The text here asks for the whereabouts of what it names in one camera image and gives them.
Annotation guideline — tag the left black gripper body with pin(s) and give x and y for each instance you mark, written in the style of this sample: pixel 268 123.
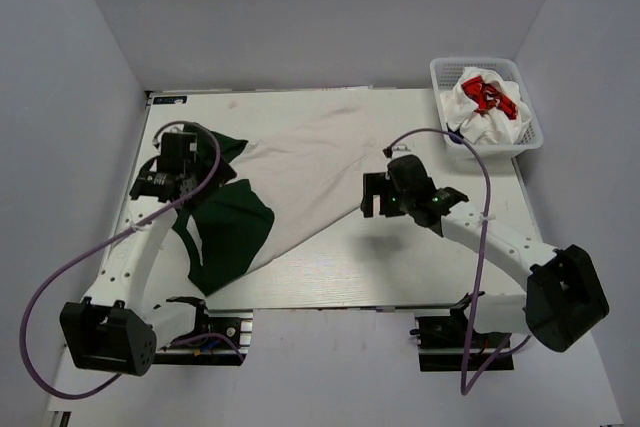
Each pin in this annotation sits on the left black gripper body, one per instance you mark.
pixel 193 171

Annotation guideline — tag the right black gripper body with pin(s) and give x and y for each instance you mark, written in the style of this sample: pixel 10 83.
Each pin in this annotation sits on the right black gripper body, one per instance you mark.
pixel 398 201

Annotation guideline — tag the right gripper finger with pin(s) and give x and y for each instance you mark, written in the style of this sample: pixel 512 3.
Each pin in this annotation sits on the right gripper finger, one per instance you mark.
pixel 376 184
pixel 372 205

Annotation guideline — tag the blue t shirt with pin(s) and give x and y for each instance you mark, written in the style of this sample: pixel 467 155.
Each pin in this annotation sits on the blue t shirt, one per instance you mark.
pixel 455 136

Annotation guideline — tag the white green raglan t shirt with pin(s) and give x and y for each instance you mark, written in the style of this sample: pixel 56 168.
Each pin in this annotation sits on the white green raglan t shirt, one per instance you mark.
pixel 289 186

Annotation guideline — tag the white t shirt red print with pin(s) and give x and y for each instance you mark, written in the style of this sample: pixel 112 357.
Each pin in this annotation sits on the white t shirt red print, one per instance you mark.
pixel 485 108

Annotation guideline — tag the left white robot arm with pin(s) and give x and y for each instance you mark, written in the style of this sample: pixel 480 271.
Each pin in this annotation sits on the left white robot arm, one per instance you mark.
pixel 110 330

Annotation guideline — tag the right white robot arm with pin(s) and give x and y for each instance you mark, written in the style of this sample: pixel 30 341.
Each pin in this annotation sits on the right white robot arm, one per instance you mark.
pixel 562 298

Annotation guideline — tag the blue table label sticker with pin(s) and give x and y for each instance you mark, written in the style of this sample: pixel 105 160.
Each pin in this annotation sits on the blue table label sticker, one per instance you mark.
pixel 169 100

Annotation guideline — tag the white plastic basket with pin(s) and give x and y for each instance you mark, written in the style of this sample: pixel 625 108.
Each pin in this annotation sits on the white plastic basket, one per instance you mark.
pixel 445 72

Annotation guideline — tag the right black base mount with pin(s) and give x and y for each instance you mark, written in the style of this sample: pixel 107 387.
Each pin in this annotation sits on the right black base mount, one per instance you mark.
pixel 440 343

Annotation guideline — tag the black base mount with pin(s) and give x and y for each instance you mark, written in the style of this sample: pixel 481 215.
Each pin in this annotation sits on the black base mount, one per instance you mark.
pixel 226 342
pixel 440 343

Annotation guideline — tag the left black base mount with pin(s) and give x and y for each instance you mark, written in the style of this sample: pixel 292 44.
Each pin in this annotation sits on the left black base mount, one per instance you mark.
pixel 226 342

